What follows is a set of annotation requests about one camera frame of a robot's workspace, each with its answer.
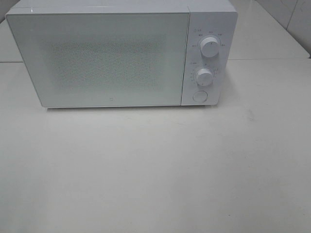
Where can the round white door button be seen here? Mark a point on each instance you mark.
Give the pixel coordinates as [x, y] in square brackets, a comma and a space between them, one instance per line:
[200, 96]

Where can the white timer knob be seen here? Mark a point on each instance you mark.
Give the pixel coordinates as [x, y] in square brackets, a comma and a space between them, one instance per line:
[204, 77]

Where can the white microwave door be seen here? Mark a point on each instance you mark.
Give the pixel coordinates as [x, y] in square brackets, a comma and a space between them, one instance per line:
[98, 60]

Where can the white microwave oven body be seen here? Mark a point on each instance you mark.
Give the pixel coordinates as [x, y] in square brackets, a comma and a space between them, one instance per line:
[206, 17]

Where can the white upper power knob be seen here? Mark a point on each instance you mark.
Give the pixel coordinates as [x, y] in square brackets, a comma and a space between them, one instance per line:
[209, 46]

